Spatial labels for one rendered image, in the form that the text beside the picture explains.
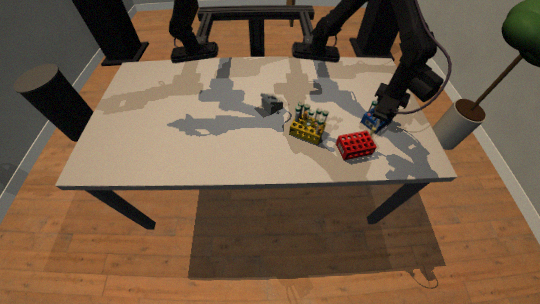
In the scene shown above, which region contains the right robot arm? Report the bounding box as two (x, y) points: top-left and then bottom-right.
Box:
(169, 0), (216, 59)

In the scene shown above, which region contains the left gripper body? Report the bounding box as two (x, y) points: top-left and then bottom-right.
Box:
(375, 78), (411, 117)

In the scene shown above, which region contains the blue tube rack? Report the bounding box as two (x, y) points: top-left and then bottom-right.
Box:
(361, 110), (393, 134)

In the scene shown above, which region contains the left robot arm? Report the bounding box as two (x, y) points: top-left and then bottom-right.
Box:
(294, 0), (444, 102)

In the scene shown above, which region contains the yellow tube rack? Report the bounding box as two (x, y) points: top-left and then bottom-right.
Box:
(289, 114), (326, 145)

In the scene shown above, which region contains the red tube rack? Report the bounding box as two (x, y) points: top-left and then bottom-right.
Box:
(336, 131), (377, 160)

